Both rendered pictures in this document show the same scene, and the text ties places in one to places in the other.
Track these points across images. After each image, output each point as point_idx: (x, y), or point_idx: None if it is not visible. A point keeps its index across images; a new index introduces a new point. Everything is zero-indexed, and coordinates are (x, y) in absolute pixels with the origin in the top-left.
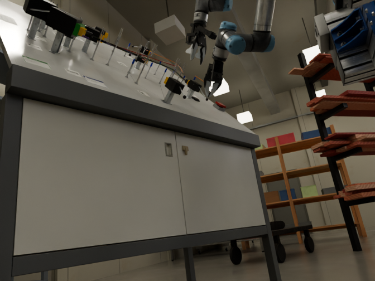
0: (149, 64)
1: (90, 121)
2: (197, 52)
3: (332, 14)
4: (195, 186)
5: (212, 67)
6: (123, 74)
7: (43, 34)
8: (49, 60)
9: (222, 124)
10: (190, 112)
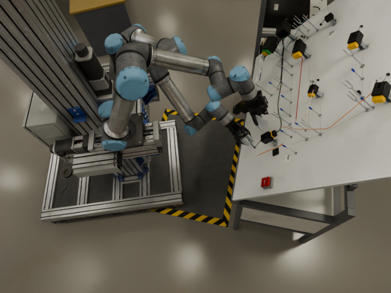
0: (381, 115)
1: None
2: (263, 120)
3: (149, 123)
4: None
5: None
6: (282, 86)
7: (313, 34)
8: (267, 59)
9: (240, 156)
10: (248, 128)
